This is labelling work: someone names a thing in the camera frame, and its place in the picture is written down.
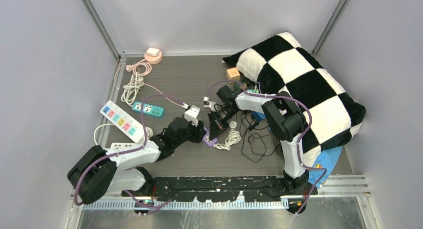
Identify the pink round socket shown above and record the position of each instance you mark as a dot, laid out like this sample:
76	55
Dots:
153	59

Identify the white charger block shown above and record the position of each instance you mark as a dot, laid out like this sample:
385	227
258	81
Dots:
153	51

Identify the blue cube socket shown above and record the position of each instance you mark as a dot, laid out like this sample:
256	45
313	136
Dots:
257	116

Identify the purple power strip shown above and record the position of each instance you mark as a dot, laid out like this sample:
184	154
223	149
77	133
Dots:
207	139

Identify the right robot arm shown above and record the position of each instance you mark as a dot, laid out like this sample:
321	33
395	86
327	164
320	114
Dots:
285	119

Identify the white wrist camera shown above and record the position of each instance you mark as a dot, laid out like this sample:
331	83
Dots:
207	103
191	115

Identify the dark green cube socket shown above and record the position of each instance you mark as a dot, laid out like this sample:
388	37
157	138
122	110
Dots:
239	86

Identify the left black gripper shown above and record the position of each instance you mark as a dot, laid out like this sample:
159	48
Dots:
197	131

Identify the teal usb power strip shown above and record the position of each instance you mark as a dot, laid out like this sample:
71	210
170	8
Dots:
147	109

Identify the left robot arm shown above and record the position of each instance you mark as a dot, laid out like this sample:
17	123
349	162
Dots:
100	172

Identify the orange cube socket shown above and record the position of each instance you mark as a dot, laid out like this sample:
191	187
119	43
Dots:
233	74

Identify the checkered black white pillow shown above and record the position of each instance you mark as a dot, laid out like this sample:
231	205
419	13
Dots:
279	63

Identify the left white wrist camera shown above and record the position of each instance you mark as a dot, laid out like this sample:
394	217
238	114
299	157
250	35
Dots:
191	115

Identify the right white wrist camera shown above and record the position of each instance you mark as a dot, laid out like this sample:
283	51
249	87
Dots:
207	103

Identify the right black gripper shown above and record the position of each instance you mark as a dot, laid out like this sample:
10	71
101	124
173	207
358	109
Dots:
215	128

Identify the white colourful power strip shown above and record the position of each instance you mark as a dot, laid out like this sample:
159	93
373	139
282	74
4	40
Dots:
123	121

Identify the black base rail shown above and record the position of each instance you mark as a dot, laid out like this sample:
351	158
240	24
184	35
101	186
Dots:
219	189

